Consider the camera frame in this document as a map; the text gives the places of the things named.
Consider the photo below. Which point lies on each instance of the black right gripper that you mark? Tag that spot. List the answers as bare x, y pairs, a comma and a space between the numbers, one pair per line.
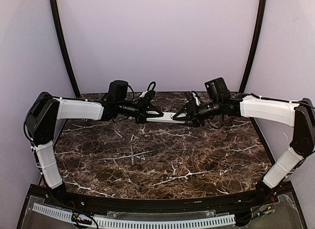
194, 113

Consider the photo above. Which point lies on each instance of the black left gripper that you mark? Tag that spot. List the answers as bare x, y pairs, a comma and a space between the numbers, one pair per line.
142, 112

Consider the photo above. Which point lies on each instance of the white remote control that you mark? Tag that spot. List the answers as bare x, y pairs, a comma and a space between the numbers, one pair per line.
166, 118

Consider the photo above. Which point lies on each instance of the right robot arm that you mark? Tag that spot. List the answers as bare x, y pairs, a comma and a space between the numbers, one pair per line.
300, 115

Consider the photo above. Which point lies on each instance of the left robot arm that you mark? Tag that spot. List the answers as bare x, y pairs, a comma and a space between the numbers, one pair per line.
40, 121

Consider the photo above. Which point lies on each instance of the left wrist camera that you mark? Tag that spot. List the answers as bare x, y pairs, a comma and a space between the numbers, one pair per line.
149, 94

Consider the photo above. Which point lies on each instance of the white right cable duct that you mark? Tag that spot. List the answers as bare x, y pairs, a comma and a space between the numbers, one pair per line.
206, 223

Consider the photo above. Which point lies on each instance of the white cable duct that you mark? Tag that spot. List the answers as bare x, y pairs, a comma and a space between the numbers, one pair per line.
55, 213
206, 223

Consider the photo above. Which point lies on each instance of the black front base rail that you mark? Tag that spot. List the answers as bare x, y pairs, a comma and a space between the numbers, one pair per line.
234, 203

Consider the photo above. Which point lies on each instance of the white left cable duct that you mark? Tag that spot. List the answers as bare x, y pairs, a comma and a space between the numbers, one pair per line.
55, 213

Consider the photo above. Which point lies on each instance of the black right corner post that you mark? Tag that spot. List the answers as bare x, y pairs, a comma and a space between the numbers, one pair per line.
254, 44

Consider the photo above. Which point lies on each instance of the black corner post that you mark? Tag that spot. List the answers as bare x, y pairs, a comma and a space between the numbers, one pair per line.
254, 44
63, 47

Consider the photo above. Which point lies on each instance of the black left corner post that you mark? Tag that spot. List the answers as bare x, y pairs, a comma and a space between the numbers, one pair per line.
63, 47

